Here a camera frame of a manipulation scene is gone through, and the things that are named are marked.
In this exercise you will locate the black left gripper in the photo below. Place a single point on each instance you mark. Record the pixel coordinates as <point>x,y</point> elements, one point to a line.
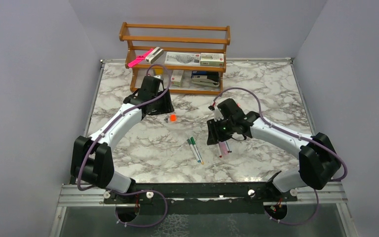
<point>167,106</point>

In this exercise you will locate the teal cap white marker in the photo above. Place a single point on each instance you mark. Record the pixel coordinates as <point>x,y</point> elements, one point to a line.
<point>193,150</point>

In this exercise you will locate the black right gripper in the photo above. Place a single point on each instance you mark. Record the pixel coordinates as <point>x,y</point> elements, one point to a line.
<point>214,136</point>

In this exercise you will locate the black grey stapler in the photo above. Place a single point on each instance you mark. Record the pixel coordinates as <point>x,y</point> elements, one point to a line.
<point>205,78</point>

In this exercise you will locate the black front mounting rail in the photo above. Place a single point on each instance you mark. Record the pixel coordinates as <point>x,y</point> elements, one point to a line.
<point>198,198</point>

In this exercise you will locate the orange highlighter cap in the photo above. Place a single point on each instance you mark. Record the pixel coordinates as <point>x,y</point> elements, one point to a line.
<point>173,118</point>

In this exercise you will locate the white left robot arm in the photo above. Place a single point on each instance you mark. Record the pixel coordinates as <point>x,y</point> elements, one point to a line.
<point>92,159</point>

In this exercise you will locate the wooden two-tier shelf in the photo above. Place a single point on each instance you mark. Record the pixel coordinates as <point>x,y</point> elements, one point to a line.
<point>175,38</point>

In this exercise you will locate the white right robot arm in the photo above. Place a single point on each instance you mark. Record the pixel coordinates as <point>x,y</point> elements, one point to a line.
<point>316,154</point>

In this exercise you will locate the pink highlighter pen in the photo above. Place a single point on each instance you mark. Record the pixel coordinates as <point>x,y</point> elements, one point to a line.
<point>224,148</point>

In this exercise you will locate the green white staples box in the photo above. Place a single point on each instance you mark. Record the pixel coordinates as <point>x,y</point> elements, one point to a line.
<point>212,59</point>

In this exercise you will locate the small white red box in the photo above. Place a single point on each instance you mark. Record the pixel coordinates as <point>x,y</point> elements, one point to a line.
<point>177,76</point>

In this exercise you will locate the green cap white marker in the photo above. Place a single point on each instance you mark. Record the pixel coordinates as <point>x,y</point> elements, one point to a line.
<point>197,150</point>

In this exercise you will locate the pink cap white marker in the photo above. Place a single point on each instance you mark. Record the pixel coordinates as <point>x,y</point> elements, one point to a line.
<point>220,151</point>

